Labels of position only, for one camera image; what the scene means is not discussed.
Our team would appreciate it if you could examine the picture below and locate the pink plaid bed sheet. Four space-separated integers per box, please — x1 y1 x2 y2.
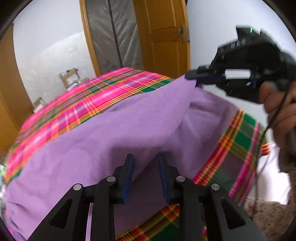
5 68 269 240

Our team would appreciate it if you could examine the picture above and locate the black cable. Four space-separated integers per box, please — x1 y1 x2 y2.
254 90 290 200

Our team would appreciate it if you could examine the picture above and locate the cardboard box with label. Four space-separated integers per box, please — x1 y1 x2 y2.
59 68 81 89

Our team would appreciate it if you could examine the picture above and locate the purple fleece garment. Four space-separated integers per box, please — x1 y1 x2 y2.
6 77 237 240

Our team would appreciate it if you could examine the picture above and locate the white open box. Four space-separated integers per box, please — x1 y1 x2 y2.
33 97 46 113

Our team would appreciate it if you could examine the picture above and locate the wooden door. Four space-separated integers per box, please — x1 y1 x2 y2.
133 0 190 78

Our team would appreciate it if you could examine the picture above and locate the patterned right sleeve forearm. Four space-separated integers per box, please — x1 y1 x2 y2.
243 149 295 240

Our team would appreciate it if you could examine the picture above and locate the grey door curtain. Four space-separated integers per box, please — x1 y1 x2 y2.
85 0 144 74

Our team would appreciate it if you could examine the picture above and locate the wooden wardrobe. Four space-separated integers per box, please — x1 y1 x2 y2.
0 24 33 156

